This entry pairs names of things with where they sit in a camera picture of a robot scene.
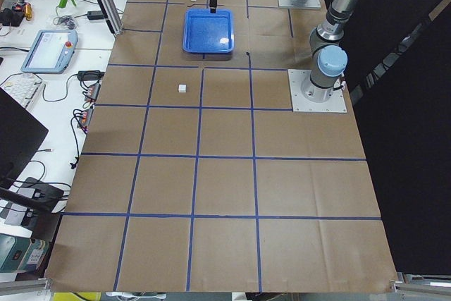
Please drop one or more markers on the blue plastic tray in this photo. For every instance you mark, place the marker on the blue plastic tray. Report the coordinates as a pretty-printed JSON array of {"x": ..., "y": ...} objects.
[{"x": 208, "y": 33}]

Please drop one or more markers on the black power adapter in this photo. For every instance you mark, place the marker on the black power adapter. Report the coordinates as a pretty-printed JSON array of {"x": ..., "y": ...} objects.
[{"x": 95, "y": 15}]

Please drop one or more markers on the blue teach pendant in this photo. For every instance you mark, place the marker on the blue teach pendant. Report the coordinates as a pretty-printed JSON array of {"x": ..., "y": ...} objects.
[{"x": 50, "y": 52}]

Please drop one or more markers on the brown paper table cover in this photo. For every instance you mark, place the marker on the brown paper table cover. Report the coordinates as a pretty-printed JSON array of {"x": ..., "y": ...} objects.
[{"x": 224, "y": 187}]

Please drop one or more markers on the white keyboard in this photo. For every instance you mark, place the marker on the white keyboard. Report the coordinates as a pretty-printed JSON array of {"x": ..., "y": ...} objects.
[{"x": 24, "y": 89}]

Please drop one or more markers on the black monitor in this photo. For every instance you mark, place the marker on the black monitor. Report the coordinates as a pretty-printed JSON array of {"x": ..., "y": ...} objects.
[{"x": 21, "y": 136}]

